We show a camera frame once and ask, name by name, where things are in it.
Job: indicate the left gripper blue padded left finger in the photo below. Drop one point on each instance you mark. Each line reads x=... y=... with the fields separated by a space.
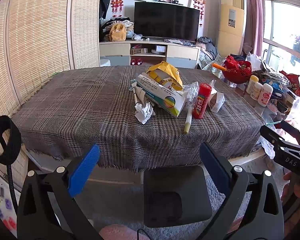
x=80 y=169

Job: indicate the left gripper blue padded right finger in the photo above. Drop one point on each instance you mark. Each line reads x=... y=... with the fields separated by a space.
x=218 y=168

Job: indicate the white yellow-tipped tube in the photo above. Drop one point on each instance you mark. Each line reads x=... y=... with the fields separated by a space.
x=188 y=120

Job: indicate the red cylindrical glue bottle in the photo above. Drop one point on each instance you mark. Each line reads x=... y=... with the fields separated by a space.
x=201 y=100

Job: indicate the small white torn carton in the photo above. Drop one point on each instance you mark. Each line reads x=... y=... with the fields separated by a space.
x=216 y=101

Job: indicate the white rainbow medicine box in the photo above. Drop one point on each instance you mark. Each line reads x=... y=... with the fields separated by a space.
x=170 y=101

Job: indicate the clear plastic wrap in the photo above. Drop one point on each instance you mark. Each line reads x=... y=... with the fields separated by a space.
x=191 y=92

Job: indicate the white paper ball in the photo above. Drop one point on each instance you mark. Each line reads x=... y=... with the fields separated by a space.
x=144 y=113

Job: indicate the yellow paper bag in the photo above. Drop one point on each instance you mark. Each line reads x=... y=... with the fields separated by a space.
x=166 y=75

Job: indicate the black trash bin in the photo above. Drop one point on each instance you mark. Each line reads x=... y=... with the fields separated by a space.
x=174 y=196

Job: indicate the person's right hand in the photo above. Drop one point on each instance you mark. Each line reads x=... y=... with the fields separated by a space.
x=291 y=194

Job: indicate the grey plaid tablecloth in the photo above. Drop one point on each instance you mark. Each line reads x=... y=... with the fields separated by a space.
x=79 y=108

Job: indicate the pink-labelled white bottle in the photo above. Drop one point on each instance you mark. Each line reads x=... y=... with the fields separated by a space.
x=265 y=95

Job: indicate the small white lotion bottle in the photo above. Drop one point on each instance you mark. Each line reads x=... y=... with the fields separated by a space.
x=256 y=90

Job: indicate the red snack bag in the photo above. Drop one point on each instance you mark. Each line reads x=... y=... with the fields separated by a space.
x=294 y=82

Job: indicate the yellow-capped white bottle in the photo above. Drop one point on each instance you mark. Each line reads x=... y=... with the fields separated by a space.
x=253 y=79

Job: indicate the white wooden tv cabinet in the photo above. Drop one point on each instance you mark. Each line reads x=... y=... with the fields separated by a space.
x=148 y=53

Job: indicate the beige standing air conditioner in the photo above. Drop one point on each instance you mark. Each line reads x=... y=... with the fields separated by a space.
x=233 y=19

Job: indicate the yellow plush backpack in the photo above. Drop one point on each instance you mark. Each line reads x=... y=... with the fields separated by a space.
x=117 y=32

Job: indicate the black flat television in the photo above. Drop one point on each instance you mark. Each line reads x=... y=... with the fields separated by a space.
x=166 y=20

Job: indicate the red hanging ornament right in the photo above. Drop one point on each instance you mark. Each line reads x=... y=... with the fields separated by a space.
x=199 y=4

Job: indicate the orange handled tool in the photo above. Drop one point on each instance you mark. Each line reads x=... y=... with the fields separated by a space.
x=219 y=67

